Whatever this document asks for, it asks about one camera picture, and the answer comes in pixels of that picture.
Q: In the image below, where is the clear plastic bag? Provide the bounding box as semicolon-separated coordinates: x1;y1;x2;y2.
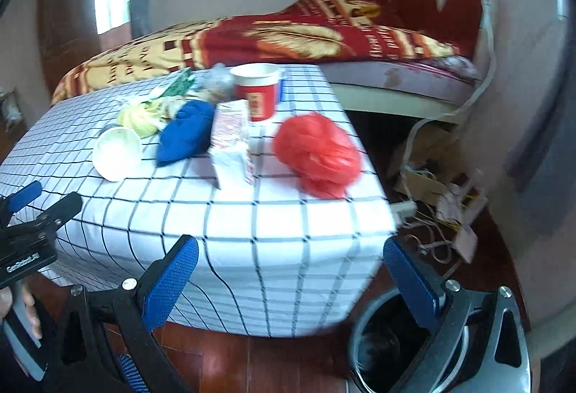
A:
188;63;235;104

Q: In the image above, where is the red plastic bag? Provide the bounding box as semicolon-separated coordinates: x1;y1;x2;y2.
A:
273;112;361;199

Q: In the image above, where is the white paper cup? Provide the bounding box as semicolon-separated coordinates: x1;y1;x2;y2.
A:
92;124;141;182

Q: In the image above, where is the red white carton box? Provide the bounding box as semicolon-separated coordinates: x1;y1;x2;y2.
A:
208;99;254;190

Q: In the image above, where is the white power cable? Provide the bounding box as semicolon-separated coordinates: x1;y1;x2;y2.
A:
400;0;499;196

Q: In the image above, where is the person's left hand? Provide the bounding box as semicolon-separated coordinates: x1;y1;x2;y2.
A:
0;283;42;339

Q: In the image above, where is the red paper cup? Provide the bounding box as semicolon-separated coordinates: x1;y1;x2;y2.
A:
230;63;283;122

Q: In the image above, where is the black trash bin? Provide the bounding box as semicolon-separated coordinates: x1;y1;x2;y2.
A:
347;281;484;392

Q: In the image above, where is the blue cloth ball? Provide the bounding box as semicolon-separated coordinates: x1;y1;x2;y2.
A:
156;99;215;167

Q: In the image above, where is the brown cardboard box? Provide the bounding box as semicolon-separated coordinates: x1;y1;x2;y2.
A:
387;125;465;207

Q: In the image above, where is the red heart-shaped headboard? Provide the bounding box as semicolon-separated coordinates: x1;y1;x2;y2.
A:
372;0;483;59

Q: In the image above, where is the purple bed mattress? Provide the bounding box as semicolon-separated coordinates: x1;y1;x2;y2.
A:
319;61;480;106

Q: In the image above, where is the green white carton box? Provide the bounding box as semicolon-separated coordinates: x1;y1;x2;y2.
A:
149;68;195;100

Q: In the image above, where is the white black checkered tablecloth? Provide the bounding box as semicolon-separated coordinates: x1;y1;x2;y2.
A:
1;64;395;338

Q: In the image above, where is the yellow knitted cloth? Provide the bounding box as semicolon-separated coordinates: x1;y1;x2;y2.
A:
116;97;185;138

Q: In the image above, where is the white power strip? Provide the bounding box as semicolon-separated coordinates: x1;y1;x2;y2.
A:
390;200;417;225

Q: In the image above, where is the brown wooden wardrobe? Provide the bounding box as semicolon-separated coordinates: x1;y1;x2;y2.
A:
37;0;102;94

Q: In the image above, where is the red yellow patterned blanket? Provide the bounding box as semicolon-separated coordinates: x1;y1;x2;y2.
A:
52;0;460;103

